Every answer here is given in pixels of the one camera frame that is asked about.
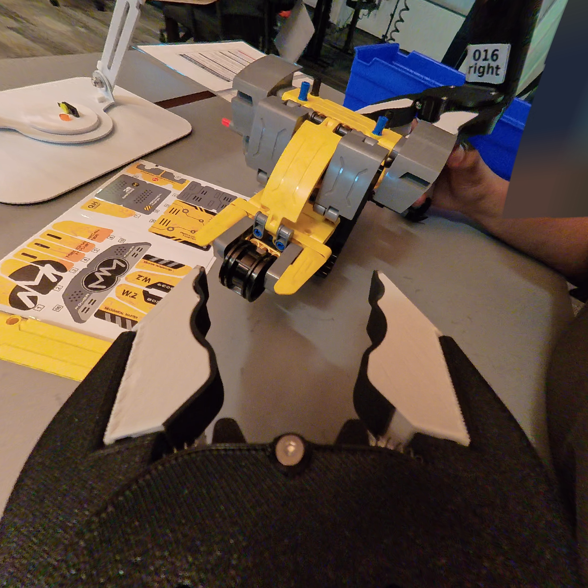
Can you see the yellow grey brick toy vehicle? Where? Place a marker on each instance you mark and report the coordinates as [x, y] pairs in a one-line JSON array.
[[312, 156]]

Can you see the person's right hand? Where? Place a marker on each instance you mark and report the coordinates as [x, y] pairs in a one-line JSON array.
[[464, 183]]

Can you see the small yellow black brick piece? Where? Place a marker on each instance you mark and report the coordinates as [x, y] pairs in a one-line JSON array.
[[68, 108]]

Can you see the blue plastic bin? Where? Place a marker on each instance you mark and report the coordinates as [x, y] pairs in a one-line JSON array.
[[390, 78]]

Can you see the yellow grey sticker sheet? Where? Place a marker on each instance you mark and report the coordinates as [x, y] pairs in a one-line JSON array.
[[55, 239]]

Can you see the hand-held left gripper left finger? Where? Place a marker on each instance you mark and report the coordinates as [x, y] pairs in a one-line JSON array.
[[151, 376]]

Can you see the white book stand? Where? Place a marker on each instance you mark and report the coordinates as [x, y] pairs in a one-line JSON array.
[[92, 151]]

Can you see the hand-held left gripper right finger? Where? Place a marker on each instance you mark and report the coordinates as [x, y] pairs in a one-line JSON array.
[[413, 367]]

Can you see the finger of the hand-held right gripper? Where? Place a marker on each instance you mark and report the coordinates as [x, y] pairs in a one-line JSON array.
[[459, 123], [381, 111]]

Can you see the person's right forearm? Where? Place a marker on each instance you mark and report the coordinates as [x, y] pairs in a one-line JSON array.
[[537, 243]]

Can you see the yellow flat plastic piece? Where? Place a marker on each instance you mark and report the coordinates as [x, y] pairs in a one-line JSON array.
[[46, 344]]

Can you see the curled white paper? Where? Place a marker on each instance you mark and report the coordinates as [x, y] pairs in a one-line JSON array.
[[294, 32]]

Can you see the printed white paper sheet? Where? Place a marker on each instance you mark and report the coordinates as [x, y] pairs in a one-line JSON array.
[[211, 62]]

